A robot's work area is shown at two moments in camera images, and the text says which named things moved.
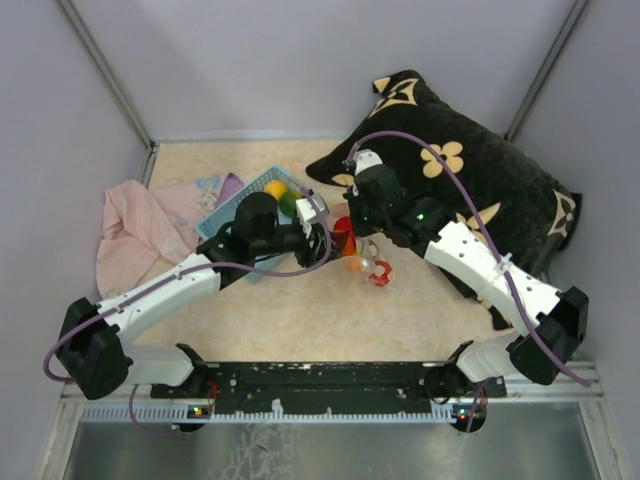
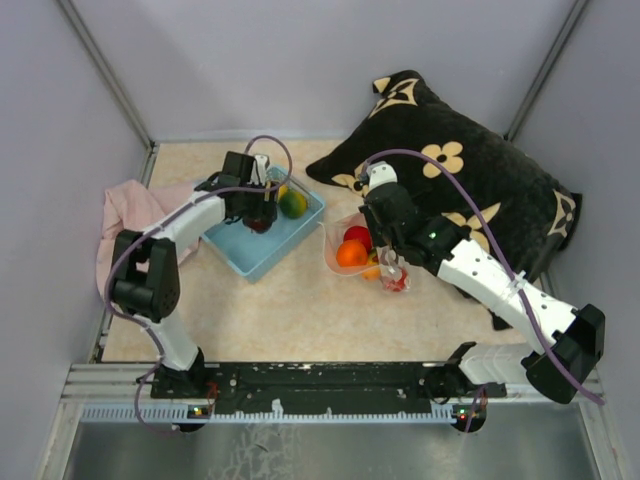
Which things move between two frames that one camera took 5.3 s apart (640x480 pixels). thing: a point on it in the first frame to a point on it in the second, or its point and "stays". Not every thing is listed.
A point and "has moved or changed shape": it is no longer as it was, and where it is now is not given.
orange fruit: (344, 241) to (351, 254)
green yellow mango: (287, 202) stays
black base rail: (409, 384) stays
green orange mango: (353, 265) to (372, 270)
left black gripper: (309, 256) to (264, 207)
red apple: (342, 224) to (359, 232)
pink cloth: (146, 227) stays
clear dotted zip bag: (362, 257) has moved or changed shape
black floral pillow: (482, 177) stays
